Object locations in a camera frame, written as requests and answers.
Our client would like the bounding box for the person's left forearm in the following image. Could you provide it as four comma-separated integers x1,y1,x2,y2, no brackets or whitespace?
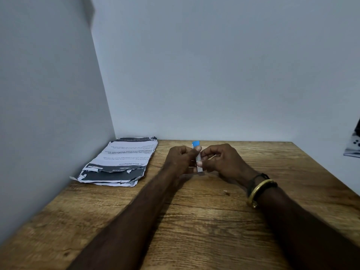
67,165,186,270

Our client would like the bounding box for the gold bangle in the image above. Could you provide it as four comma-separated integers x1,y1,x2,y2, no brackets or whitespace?
247,179,278,209

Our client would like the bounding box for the black wrist band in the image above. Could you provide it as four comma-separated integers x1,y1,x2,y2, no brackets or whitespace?
246,173,270,196

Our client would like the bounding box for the person's right hand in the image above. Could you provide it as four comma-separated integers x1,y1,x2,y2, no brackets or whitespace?
196,143,252,186

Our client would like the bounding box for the black and white printed object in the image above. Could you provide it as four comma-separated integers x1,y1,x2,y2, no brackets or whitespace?
343,118,360,158

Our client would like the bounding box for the person's left hand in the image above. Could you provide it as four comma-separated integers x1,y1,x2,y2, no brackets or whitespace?
164,145,202,177

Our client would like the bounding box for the stack of torn printed papers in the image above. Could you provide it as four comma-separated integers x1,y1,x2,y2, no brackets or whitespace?
70,137,158,187

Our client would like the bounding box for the white tube with blue cap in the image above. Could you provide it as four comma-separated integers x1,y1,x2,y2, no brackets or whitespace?
192,141,203,173

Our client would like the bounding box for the person's right forearm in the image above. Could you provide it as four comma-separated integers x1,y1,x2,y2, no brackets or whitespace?
256,185,360,270

